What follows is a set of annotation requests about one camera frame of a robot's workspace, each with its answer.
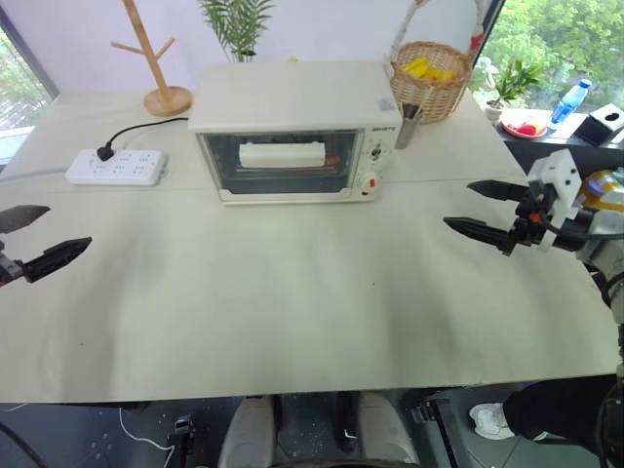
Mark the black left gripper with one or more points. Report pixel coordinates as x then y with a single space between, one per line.
9 271

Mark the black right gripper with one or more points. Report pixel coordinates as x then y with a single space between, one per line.
532 219

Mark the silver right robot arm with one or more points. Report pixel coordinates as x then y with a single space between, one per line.
602 234

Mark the white toaster oven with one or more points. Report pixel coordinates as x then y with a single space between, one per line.
292 127

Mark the plate with red fruit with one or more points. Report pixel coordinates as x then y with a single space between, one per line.
524 129

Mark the white power strip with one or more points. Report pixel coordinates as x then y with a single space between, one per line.
116 168

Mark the metal utensil cup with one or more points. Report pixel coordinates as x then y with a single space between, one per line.
407 129

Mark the colourful purple yellow package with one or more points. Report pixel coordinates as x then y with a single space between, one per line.
607 187

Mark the small potted green plant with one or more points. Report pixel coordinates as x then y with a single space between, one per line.
512 85

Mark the blue water bottle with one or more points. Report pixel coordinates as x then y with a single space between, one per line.
569 102

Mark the black tissue box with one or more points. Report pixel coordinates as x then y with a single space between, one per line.
597 124

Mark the yellow fruit in basket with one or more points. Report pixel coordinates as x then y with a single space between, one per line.
426 69

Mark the wooden mug tree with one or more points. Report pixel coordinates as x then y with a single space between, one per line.
161 73

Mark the person's black trouser leg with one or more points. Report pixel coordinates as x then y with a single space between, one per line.
556 407

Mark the white sneaker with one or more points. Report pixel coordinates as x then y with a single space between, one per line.
490 421

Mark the silver right robot leg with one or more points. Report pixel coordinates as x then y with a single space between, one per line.
385 429

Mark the silver robot leg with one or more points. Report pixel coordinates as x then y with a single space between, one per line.
246 434
385 429

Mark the silver left robot leg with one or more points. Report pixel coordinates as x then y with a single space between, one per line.
246 434

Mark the green leafy plant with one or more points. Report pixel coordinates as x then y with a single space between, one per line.
239 24

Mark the black table leg frame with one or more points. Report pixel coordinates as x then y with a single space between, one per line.
183 436
436 424

